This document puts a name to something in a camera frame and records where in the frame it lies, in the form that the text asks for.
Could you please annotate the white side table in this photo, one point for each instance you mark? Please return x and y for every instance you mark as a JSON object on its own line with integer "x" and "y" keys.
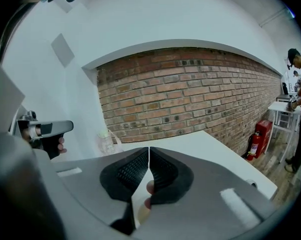
{"x": 281, "y": 114}

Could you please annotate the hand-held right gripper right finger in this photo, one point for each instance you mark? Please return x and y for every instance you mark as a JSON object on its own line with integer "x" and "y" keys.
{"x": 203, "y": 209}

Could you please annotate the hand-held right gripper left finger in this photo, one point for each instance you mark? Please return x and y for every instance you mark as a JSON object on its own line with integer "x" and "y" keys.
{"x": 90, "y": 184}

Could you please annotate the small grey round object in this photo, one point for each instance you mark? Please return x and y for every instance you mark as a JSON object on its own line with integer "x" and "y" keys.
{"x": 252, "y": 183}

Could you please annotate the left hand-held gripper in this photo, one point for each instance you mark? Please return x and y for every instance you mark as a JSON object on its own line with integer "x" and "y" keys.
{"x": 53, "y": 127}

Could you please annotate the person's left hand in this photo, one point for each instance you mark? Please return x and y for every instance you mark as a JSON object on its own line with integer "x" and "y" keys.
{"x": 62, "y": 146}

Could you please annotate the clear plastic bottle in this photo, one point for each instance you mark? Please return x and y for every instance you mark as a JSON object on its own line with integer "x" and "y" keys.
{"x": 108, "y": 144}

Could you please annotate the red fire extinguisher cabinet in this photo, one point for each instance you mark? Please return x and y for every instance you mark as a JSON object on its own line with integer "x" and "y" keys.
{"x": 265, "y": 134}

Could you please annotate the person's right hand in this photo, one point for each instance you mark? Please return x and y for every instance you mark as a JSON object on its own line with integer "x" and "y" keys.
{"x": 150, "y": 187}

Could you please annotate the grey ceiling panel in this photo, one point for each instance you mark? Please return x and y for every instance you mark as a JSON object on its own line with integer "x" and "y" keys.
{"x": 62, "y": 50}

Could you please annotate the black chair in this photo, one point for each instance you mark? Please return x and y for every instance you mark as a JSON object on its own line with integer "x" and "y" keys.
{"x": 285, "y": 88}

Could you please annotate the red fire extinguisher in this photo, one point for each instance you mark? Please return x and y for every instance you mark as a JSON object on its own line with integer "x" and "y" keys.
{"x": 254, "y": 146}

